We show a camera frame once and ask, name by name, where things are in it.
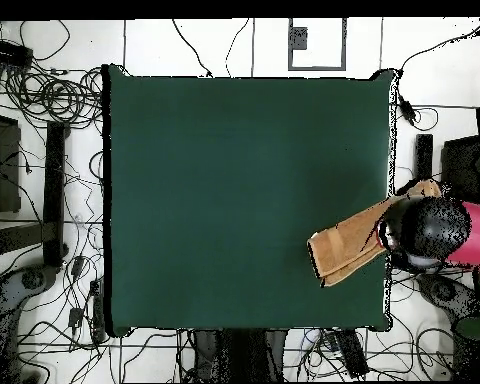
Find tan terry towel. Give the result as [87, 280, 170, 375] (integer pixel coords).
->
[306, 178, 443, 288]

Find grey swivel chair base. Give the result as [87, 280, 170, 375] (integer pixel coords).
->
[0, 265, 59, 325]
[417, 273, 480, 325]

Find black stand base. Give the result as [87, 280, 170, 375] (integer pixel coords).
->
[408, 133, 480, 275]
[0, 120, 70, 268]

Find black box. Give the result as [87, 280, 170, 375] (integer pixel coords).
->
[437, 135, 480, 205]
[0, 111, 22, 215]

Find black power strip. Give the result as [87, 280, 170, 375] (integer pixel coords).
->
[0, 38, 34, 68]
[334, 328, 371, 380]

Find dark green table cloth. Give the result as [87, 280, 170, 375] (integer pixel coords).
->
[101, 63, 397, 338]

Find grey floor socket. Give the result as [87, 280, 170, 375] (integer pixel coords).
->
[288, 26, 308, 51]

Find black cable with adapter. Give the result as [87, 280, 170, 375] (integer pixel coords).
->
[395, 17, 480, 132]

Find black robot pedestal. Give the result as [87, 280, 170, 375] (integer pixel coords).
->
[193, 329, 289, 383]

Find grey floor hatch frame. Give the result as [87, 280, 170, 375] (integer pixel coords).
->
[287, 17, 348, 72]

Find thin black cable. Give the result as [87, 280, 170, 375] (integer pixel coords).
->
[224, 17, 251, 78]
[171, 17, 214, 78]

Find coiled black cables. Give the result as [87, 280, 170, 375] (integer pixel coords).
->
[0, 59, 104, 129]

